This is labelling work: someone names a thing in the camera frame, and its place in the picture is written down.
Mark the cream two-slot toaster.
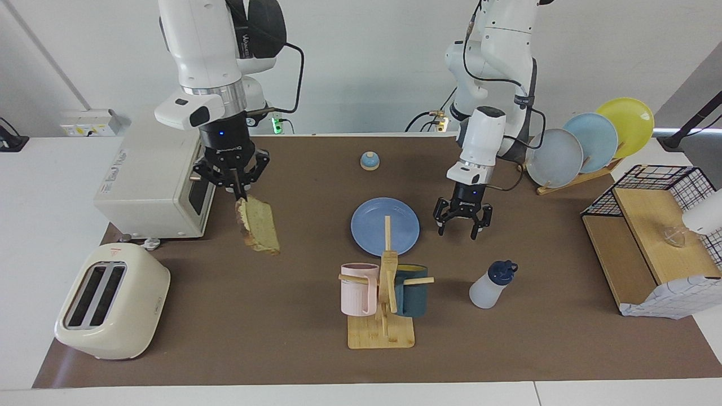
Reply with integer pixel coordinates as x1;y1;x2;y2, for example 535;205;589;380
54;244;171;360

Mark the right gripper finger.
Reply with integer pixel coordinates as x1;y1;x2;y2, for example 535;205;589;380
193;161;236;193
234;149;270;201

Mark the white checked cloth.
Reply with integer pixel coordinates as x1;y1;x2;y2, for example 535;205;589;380
619;275;722;320

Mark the wooden shelf with wire basket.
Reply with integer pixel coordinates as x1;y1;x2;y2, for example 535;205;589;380
581;165;722;316

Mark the black desk clamp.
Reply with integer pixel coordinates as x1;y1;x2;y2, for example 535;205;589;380
0;117;30;153

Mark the clear glass cup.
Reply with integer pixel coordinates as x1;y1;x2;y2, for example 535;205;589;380
661;226;689;248

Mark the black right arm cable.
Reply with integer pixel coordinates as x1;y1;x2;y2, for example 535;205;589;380
226;0;306;116

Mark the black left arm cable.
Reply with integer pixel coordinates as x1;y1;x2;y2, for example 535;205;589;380
463;0;548;192

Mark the dark teal mug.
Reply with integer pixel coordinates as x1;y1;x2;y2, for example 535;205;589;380
394;264;429;317

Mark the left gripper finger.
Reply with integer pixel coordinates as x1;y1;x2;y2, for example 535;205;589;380
471;204;493;241
433;197;455;236

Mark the white cylinder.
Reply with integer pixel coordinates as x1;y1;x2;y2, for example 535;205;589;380
681;189;722;235

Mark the blue round plate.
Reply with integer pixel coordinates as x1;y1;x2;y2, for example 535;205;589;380
350;197;421;257

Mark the yellow plate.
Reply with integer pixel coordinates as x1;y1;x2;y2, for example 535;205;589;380
596;97;655;160

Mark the thin black base cable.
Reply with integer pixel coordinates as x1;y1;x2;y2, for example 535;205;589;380
405;87;459;134

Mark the white toaster oven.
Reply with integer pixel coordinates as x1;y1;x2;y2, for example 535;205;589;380
93;113;218;240

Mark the wooden plate rack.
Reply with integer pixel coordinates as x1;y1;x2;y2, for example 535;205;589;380
518;144;624;196

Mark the brown table mat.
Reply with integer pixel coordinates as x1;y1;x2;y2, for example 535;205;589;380
32;134;722;389

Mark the wooden mug tree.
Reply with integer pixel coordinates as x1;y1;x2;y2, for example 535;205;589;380
338;215;435;350

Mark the toasted bread slice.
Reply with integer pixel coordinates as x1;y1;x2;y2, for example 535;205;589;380
235;195;281;255

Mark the pink ribbed mug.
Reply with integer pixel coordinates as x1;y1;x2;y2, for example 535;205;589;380
340;263;380;317

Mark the light blue plate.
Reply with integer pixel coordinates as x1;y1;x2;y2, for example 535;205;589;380
562;113;619;174

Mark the pale grey plate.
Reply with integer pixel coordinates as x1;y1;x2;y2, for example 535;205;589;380
525;128;584;189

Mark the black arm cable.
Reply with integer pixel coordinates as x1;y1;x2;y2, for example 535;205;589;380
463;0;548;192
226;0;306;116

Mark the translucent bottle with blue cap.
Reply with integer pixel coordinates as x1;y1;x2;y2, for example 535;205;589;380
469;260;519;310

